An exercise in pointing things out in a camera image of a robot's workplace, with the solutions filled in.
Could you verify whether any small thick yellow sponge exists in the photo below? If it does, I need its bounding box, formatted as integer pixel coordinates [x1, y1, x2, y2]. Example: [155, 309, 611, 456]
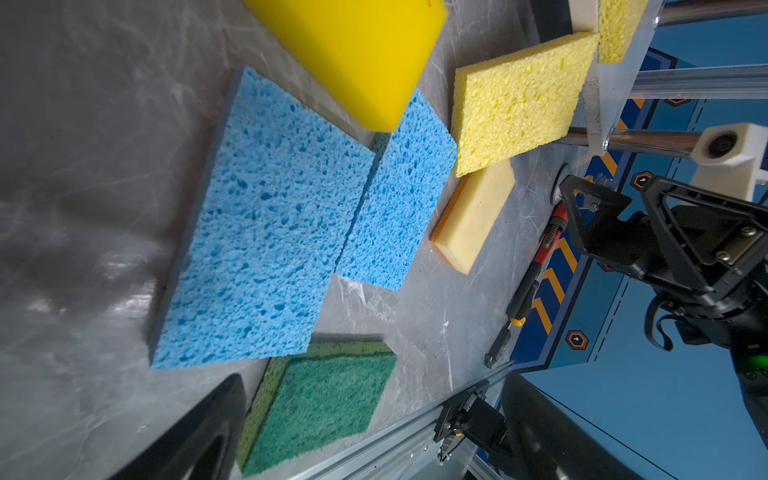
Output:
[245, 0, 449, 132]

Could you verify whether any green scouring pad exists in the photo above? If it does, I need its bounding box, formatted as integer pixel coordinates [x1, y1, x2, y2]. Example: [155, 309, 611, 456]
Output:
[236, 341, 397, 478]

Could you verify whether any white two-tier shelf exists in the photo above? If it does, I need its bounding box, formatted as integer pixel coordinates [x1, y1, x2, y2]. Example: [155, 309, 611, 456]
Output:
[560, 1, 767, 156]

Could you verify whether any left blue sponge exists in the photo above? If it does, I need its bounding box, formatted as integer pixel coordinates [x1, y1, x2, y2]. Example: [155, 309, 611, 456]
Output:
[150, 67, 374, 370]

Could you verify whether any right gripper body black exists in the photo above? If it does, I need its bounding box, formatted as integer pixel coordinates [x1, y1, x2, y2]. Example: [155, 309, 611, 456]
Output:
[599, 198, 767, 348]

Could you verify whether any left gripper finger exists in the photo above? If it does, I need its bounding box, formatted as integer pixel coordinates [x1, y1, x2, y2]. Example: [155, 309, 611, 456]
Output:
[112, 374, 246, 479]

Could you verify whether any yellow porous sponge tilted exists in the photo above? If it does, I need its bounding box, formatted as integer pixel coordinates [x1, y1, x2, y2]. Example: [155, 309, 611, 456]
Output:
[451, 32, 599, 177]

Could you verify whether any blue sponge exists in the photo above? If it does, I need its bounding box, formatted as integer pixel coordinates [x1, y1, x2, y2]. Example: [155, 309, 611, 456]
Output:
[150, 67, 374, 370]
[336, 89, 457, 291]

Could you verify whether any right blue sponge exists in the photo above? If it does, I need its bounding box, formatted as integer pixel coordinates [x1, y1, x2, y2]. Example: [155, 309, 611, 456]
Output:
[336, 89, 457, 291]

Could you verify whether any round metal foot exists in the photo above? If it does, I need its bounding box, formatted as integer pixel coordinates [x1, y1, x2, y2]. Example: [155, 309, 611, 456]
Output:
[550, 163, 572, 206]

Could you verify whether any yellow porous sponge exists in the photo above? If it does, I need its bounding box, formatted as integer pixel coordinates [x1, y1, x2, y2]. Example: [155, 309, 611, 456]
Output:
[598, 0, 649, 64]
[451, 32, 599, 177]

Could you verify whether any yellow black screwdriver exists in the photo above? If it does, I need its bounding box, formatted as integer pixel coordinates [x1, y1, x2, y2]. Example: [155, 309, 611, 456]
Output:
[484, 317, 527, 369]

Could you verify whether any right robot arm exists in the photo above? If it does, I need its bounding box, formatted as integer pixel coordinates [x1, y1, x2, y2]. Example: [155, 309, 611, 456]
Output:
[559, 175, 767, 438]

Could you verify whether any pale pink sponge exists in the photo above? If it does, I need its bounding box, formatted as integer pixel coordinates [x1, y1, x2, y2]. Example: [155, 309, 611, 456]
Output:
[568, 0, 600, 33]

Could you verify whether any cream yellow sponge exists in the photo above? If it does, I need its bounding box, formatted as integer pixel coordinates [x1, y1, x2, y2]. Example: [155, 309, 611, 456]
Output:
[430, 159, 515, 275]

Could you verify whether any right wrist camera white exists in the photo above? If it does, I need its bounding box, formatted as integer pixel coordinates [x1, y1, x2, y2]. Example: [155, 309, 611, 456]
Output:
[690, 123, 767, 201]

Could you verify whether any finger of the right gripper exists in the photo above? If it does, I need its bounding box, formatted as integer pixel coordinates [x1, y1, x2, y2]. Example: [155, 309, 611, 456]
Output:
[561, 175, 631, 258]
[641, 176, 767, 294]

